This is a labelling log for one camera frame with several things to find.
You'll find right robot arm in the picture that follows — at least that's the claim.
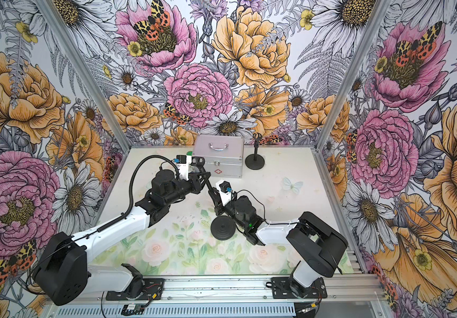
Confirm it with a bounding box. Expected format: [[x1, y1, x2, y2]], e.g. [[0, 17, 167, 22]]
[[211, 192, 348, 298]]

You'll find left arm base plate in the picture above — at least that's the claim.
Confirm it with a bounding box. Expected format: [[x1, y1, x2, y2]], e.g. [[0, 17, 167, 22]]
[[105, 278, 165, 302]]

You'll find black stand pole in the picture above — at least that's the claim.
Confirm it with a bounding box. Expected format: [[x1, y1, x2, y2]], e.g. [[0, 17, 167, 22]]
[[206, 181, 223, 217]]

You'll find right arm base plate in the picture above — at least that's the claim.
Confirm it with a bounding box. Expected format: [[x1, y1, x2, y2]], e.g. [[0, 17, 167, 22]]
[[266, 277, 328, 300]]

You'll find black microphone clip pole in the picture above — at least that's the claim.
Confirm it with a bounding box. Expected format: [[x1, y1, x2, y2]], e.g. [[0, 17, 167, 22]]
[[253, 132, 262, 158]]

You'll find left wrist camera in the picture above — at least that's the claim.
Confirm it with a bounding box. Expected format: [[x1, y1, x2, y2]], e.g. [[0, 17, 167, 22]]
[[173, 155, 193, 181]]

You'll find aluminium front rail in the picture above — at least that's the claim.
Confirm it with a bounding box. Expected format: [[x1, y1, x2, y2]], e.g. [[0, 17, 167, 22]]
[[45, 275, 386, 305]]

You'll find small circuit board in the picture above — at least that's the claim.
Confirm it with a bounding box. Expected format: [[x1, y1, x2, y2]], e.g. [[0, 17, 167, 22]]
[[121, 303, 145, 316]]

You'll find black round stand base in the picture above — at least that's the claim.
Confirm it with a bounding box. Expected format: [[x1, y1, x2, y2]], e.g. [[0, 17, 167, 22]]
[[245, 154, 265, 170]]

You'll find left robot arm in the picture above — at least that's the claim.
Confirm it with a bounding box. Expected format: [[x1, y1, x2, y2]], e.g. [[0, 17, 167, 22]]
[[31, 155, 211, 306]]

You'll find silver aluminium first aid case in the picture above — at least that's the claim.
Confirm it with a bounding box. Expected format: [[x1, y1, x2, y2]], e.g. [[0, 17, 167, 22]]
[[193, 135, 244, 178]]

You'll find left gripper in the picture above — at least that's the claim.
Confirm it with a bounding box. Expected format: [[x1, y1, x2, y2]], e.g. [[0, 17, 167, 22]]
[[165, 171, 211, 205]]

